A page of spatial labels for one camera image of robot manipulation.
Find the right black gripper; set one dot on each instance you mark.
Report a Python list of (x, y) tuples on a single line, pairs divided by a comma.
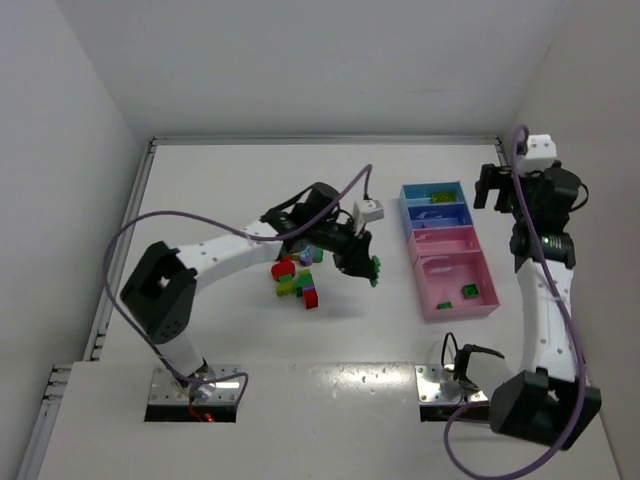
[(500, 179)]

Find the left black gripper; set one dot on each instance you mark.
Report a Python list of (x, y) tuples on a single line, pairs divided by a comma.
[(354, 254)]

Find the green lego plate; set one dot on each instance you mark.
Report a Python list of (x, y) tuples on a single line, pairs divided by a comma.
[(376, 269)]

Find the green purple lego stack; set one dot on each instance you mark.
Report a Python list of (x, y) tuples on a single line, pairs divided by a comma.
[(303, 281)]

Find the yellow-green lego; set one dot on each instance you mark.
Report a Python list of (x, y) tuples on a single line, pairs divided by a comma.
[(444, 197)]

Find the red square lego brick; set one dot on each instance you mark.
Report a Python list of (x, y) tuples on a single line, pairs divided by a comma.
[(311, 299)]

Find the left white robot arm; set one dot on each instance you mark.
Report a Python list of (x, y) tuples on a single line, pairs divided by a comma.
[(160, 291)]

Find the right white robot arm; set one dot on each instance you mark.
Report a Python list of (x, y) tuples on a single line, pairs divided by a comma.
[(541, 403)]

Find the purple paw lego piece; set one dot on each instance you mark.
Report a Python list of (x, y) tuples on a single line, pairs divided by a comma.
[(311, 255)]

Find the light blue container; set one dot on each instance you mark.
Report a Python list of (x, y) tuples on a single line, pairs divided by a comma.
[(431, 194)]

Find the red round lego lower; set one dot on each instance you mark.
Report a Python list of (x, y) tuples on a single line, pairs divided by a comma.
[(283, 269)]

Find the yellow-green lego brick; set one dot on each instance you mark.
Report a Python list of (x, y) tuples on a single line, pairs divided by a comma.
[(285, 288)]

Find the small pink container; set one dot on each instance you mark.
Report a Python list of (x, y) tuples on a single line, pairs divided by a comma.
[(440, 241)]

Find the large pink container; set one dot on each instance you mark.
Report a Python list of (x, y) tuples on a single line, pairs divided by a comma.
[(440, 279)]

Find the green square lego in bin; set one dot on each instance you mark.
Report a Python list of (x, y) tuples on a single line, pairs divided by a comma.
[(470, 291)]

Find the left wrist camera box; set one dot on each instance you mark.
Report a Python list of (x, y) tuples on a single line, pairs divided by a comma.
[(367, 211)]

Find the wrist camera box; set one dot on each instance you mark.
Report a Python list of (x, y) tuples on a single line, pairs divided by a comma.
[(367, 211), (540, 147)]

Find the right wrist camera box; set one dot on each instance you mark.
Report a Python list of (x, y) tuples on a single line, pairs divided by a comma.
[(540, 147)]

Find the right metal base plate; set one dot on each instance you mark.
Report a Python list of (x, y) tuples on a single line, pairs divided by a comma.
[(436, 387)]

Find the metal base plate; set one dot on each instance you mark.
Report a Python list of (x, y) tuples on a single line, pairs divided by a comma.
[(436, 387), (222, 387)]

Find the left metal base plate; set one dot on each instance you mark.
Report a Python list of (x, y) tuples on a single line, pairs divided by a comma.
[(222, 387)]

